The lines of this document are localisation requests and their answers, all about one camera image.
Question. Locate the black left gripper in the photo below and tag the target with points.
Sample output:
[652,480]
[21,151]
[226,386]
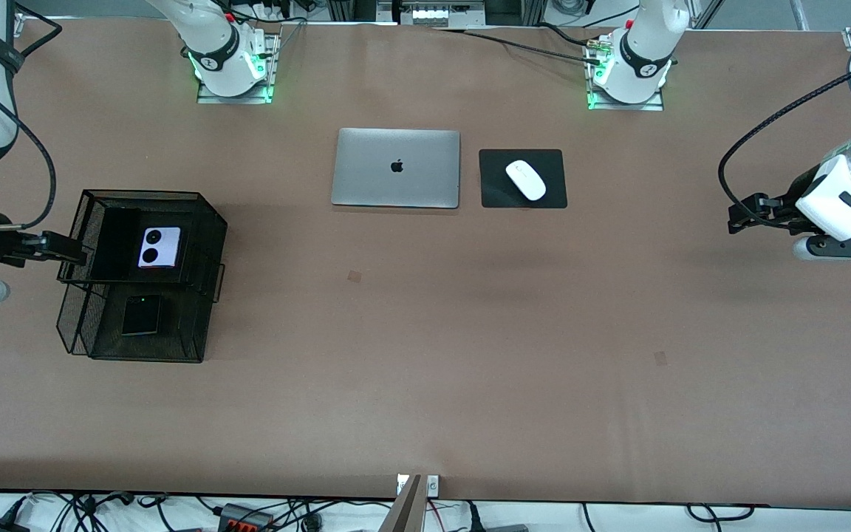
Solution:
[793,201]

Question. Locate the long black phone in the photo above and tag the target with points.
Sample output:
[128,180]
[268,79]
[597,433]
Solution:
[119,244]

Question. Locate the small black phone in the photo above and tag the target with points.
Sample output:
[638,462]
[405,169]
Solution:
[141,318]

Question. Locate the white phone two lenses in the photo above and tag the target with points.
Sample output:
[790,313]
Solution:
[171,247]

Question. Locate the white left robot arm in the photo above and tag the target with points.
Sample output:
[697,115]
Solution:
[846,199]

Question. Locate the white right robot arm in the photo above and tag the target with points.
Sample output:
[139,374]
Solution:
[219,52]

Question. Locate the black mesh two-tier tray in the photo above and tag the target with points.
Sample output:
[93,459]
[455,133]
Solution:
[182,332]

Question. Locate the white computer mouse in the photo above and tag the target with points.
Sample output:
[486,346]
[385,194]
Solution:
[527,181]

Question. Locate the black mouse pad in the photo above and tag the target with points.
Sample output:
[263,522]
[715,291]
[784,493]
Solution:
[492,192]

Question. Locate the silver laptop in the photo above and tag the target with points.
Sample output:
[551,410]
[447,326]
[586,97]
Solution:
[366,162]

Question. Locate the black orange power strip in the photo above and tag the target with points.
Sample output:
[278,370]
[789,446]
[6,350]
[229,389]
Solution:
[241,519]

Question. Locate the white terminal device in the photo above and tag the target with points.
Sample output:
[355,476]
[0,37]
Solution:
[433,13]

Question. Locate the aluminium profile beam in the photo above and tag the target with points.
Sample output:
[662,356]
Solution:
[407,510]

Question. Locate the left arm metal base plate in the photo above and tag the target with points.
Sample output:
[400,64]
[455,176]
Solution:
[647,106]

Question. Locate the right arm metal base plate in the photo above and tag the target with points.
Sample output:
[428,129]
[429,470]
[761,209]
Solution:
[207,96]

